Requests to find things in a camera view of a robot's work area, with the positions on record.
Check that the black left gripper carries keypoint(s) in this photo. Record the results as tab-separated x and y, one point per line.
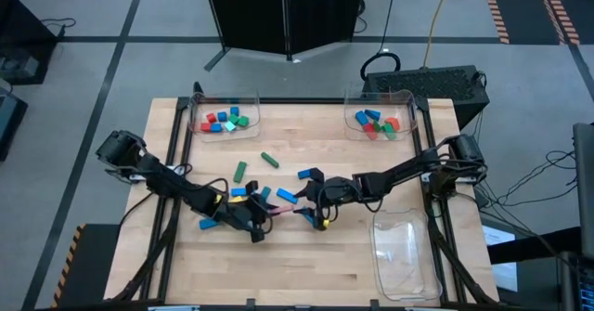
246	213

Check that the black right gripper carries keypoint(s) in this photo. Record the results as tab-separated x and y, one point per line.
339	192

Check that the pink long block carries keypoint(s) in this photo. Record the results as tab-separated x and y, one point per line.
284	210

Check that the light blue long block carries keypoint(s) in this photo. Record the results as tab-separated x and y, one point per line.
308	218

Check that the green long block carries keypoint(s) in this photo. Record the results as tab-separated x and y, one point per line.
239	172
269	159

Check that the red wedge block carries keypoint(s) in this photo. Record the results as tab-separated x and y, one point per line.
370	132

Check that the green half-cylinder block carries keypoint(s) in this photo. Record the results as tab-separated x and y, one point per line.
242	121

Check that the small light cyan cube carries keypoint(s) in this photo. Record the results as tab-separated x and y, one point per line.
229	125

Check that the medium blue block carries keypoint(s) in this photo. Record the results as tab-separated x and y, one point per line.
372	114
361	118

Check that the small green cube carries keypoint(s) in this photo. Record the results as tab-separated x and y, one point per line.
233	119

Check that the small blue block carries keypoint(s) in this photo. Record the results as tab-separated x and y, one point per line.
215	127
234	110

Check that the green wedge block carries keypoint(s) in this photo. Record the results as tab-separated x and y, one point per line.
390	133
377	126

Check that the blue half-cylinder block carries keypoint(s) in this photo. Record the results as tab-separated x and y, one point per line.
222	116

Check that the small red block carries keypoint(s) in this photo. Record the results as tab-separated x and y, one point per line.
204	126
211	117

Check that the orange triangular block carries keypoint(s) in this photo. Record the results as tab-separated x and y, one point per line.
392	123

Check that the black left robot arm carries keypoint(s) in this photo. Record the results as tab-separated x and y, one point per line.
162	181

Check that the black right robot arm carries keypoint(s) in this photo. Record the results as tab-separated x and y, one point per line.
404	172

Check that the teal long block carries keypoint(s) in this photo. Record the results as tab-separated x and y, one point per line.
265	192

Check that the dark blue rectangular block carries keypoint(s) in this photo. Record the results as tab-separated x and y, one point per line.
305	174

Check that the yellow tag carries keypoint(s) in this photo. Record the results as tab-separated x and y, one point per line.
326	223

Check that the yellow long block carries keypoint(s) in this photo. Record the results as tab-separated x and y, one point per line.
236	199

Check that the clear plastic bin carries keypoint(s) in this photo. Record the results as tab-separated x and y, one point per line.
404	107
223	137
404	255

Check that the black perforated computer case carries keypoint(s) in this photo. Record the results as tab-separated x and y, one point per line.
427	86

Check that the black mat orange striped edge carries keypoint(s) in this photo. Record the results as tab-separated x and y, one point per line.
93	264
580	0
520	9

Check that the black room divider panel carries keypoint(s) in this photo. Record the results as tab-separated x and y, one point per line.
260	14

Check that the white lit screen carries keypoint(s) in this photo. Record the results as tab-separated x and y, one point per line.
499	237

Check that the grey monitor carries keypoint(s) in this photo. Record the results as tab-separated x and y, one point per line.
585	185

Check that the grey box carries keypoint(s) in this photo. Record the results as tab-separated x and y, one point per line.
18	67

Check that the black desk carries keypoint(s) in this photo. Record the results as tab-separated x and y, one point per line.
23	23

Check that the black metal rig frame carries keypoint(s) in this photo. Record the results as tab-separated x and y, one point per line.
301	100

